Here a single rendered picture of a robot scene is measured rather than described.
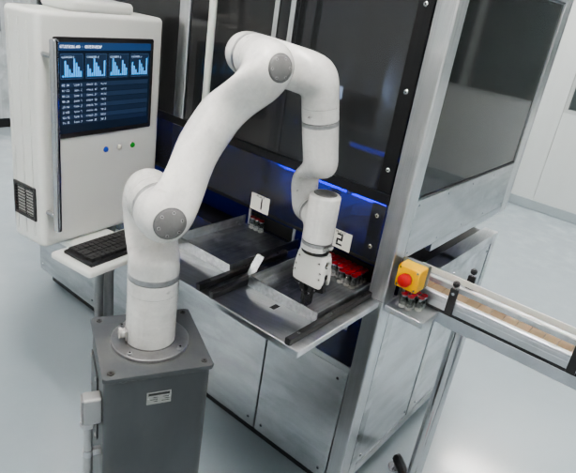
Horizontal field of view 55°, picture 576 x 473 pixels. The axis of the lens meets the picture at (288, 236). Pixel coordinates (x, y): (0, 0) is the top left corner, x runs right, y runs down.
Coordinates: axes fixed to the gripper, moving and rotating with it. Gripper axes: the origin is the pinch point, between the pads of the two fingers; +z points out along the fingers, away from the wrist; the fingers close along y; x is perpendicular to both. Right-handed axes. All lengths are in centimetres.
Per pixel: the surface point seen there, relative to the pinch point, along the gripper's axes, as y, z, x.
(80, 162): 88, -15, 16
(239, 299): 15.6, 4.5, 10.2
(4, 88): 497, 52, -151
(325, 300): -0.5, 4.2, -10.0
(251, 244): 38.8, 4.2, -19.6
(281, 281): 15.3, 4.2, -8.2
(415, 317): -22.8, 4.4, -24.9
